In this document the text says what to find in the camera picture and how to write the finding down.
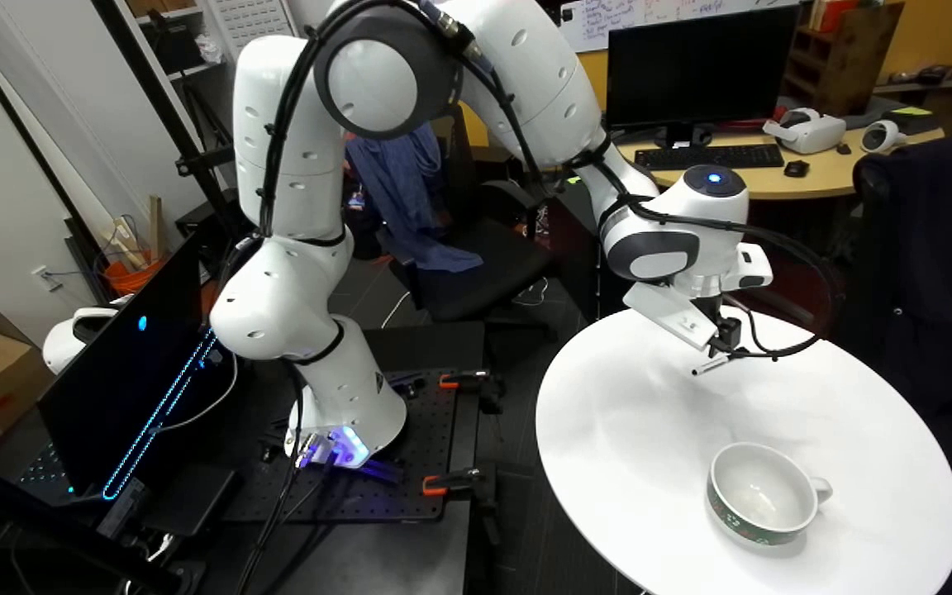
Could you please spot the white VR headset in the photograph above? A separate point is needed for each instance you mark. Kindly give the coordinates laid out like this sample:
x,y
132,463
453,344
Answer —
x,y
803,130

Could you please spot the black keyboard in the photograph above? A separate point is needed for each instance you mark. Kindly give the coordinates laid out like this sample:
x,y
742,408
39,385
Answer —
x,y
733,157

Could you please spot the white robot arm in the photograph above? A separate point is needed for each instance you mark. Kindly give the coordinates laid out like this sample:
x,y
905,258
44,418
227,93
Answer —
x,y
356,104

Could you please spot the black and white pen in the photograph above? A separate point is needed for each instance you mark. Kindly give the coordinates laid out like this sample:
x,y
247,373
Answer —
x,y
713,364

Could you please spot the black office chair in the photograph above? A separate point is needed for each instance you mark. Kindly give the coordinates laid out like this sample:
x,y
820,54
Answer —
x,y
512,236

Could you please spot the blue cloth on chair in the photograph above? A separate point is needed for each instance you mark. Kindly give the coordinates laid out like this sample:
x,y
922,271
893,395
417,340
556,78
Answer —
x,y
401,176

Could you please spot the white ceramic cup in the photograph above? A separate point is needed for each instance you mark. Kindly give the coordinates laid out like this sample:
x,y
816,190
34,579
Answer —
x,y
761,496

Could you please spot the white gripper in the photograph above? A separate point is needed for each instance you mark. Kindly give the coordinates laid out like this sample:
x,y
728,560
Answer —
x,y
696,321

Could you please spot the black computer monitor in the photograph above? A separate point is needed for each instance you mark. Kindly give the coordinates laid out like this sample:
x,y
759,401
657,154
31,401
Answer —
x,y
699,72

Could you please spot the orange black clamp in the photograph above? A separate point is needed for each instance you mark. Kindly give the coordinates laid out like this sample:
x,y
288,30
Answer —
x,y
488,387

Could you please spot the black computer mouse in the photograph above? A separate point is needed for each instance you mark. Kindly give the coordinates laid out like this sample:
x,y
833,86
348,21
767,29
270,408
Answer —
x,y
798,170

